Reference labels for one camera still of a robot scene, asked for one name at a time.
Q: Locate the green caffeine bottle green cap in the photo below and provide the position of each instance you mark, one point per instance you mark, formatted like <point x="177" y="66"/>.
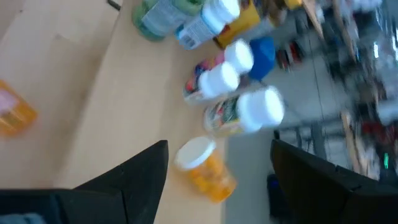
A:
<point x="155" y="18"/>

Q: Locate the orange pill vial white cap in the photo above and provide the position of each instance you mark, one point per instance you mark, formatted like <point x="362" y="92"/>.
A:
<point x="15" y="115"/>
<point x="208" y="177"/>

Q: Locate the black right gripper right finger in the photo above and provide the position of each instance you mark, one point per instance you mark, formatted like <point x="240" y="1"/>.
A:
<point x="326" y="199"/>

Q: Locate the small white bottle black label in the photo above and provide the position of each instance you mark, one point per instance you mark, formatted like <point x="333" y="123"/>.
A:
<point x="217" y="79"/>

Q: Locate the wooden shelf black metal legs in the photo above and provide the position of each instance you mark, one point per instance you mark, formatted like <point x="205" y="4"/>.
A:
<point x="140" y="93"/>

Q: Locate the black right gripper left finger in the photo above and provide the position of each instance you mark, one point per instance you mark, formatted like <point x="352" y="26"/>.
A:
<point x="124" y="196"/>

